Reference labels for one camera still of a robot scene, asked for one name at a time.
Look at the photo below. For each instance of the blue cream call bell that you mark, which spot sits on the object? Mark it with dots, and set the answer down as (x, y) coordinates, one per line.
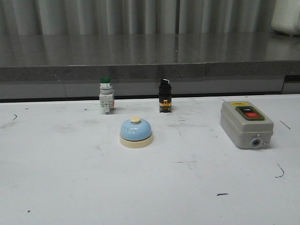
(136, 133)

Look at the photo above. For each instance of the grey stone counter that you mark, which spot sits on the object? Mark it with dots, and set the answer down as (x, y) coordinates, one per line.
(210, 64)

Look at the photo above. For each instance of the white appliance on counter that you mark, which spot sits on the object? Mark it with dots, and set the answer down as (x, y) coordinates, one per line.
(286, 17)

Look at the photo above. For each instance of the black selector switch module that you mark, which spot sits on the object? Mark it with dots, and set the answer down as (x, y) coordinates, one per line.
(165, 96)

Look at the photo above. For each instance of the green pushbutton switch module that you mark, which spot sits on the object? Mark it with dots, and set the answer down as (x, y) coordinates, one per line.
(106, 95)

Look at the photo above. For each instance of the grey on off switch box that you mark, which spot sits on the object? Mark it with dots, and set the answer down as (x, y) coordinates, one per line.
(246, 125)

